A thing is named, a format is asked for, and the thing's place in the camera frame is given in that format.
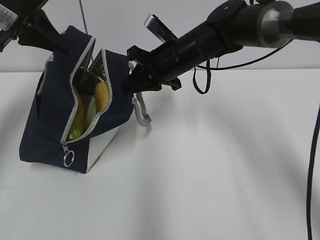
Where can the green lidded glass container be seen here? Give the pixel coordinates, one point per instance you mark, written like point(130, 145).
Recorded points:
point(89, 103)

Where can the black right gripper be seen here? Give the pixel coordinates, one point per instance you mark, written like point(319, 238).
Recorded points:
point(153, 69)

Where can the brown bread roll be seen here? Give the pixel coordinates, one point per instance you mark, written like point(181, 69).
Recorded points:
point(102, 96)

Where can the white label tag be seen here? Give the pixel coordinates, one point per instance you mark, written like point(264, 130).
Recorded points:
point(7, 18)

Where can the navy blue lunch bag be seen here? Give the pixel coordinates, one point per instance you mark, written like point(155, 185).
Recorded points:
point(45, 137)

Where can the yellow banana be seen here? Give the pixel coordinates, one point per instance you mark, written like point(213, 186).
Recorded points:
point(78, 126)

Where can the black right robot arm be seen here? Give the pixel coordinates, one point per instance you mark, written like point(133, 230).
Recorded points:
point(232, 26)

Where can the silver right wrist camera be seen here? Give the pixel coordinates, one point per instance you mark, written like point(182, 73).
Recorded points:
point(159, 29)

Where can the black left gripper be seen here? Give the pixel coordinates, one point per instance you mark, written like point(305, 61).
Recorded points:
point(46, 37)

